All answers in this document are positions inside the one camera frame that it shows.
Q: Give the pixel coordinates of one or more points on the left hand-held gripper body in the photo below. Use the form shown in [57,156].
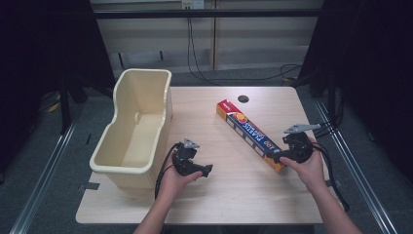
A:
[183,161]

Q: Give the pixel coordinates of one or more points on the cream plastic bin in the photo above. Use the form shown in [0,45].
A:
[142,136]

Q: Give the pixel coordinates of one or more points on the black horizontal bar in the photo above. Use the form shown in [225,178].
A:
[207,13]

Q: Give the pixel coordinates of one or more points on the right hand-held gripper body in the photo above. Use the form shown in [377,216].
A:
[298,146]

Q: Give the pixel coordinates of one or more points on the person's left hand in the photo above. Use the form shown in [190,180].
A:
[172,185]

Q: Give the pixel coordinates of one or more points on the black metal stand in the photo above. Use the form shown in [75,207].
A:
[65,107]

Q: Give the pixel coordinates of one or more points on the metal floor rail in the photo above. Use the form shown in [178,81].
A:
[42,182]
[357,169]

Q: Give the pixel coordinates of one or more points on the black curtain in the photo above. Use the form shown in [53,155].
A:
[42,48]
[373,65]

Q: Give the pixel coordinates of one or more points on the person's right hand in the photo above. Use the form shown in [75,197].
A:
[310,170]

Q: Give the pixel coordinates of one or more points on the long blue red wrap box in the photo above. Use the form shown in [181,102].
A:
[246,130]

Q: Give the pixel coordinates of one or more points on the white wall outlet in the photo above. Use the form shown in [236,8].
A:
[193,4]

